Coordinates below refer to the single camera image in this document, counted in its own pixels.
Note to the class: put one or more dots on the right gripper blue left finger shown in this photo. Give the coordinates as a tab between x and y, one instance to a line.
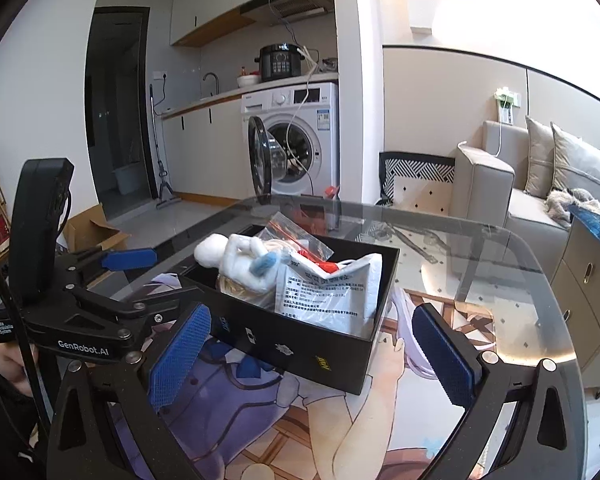
108	423

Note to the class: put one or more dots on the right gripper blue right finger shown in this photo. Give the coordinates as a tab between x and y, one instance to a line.
540	442

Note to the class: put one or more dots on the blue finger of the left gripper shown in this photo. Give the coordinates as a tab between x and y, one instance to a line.
155	304
96	260

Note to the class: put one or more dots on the green white tissue packet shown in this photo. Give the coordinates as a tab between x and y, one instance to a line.
344	301

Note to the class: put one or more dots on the person left hand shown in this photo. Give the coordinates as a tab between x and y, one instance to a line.
12	368

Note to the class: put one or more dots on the brown cardboard box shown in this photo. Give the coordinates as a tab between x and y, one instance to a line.
90	229

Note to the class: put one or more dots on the black storage box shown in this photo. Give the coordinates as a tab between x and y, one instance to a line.
332	359

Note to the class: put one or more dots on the red label glue bag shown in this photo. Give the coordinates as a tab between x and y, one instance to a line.
282	233

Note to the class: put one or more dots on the kitchen faucet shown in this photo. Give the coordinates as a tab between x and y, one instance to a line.
210	85

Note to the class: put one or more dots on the red cardboard box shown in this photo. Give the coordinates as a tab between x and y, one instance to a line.
324	218

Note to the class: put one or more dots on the white washing machine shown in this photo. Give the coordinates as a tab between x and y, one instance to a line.
292	138

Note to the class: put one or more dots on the white red bowl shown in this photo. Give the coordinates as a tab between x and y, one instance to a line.
248	80

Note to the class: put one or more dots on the beige sofa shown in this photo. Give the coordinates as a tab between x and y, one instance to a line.
489	188

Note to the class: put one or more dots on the black pressure cooker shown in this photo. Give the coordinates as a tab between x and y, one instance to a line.
279	61

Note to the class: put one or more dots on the grey cushion left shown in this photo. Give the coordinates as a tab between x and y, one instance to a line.
540	159

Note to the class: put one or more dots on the grey cushion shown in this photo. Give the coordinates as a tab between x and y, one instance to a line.
540	159
576	163

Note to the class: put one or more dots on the grey cushion right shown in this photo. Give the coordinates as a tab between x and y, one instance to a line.
576	163

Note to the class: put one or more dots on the patterned black white chair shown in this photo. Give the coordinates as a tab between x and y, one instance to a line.
416	182

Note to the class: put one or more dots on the black camera module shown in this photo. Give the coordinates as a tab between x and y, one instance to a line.
41	197

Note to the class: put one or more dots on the white wall socket charger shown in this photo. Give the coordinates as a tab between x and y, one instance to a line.
507	101

